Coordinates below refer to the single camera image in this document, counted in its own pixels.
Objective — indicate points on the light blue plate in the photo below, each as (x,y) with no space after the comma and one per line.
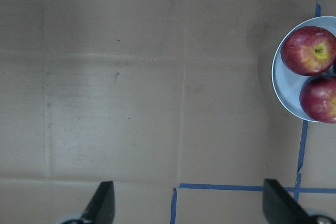
(287,84)

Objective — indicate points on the red apple on plate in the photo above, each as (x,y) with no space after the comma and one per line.
(317,98)
(309,50)

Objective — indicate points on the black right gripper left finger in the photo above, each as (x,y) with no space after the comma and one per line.
(101,207)

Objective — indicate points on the red apple on plate outer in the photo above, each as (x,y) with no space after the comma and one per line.
(317,98)

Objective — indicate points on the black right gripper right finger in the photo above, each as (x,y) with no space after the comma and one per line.
(280,208)

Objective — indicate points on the red apple on plate rear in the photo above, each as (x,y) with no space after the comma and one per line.
(309,50)

